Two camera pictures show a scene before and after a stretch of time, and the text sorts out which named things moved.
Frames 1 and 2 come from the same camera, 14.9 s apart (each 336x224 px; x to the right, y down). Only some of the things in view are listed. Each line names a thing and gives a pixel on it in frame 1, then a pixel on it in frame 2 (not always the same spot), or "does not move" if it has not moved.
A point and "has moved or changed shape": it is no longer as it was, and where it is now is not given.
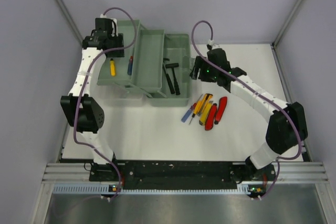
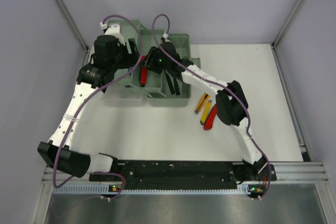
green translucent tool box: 156,68 does not move
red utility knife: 210,117 does not move
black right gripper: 199,64 to 152,55
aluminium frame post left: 62,5 does not move
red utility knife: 222,104 has moved or changed shape
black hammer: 168,78 does not move
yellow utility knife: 205,113 does not move
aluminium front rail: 312,173 does not move
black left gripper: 117,39 to 130,59
